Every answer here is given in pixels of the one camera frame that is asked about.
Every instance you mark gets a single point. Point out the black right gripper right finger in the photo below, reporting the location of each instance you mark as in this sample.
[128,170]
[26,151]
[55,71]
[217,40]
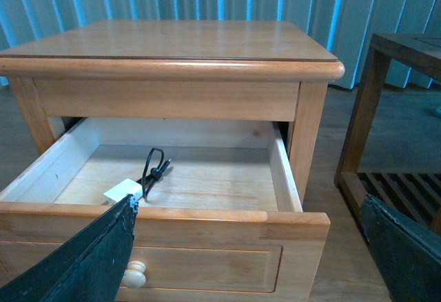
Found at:
[406,253]

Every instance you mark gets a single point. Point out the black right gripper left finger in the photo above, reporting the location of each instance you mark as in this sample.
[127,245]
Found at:
[88,267]

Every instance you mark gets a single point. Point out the white charger adapter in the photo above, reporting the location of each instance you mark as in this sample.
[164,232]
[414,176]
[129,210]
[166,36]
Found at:
[121,190]

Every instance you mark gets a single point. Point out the wooden drawer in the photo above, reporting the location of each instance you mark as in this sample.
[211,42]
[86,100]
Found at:
[224,223]

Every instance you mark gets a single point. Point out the round wooden drawer knob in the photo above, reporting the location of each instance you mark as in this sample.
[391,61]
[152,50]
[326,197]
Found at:
[134,276]

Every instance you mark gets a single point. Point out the dark wooden side table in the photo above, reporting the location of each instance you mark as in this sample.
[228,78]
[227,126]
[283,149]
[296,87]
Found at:
[392,145]

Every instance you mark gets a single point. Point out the light wooden nightstand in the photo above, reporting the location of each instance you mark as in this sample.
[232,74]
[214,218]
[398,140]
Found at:
[185,70]

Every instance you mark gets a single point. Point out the pale green pleated curtain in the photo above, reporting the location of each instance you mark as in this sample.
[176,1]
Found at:
[344,27]

